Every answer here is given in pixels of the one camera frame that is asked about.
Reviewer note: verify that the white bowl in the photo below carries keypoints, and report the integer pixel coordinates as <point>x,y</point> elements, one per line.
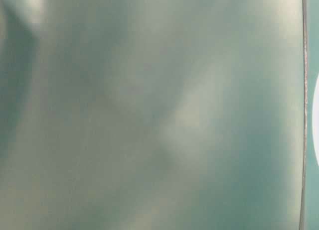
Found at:
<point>315,120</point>

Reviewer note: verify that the green table cloth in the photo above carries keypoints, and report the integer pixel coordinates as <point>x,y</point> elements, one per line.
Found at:
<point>158,114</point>

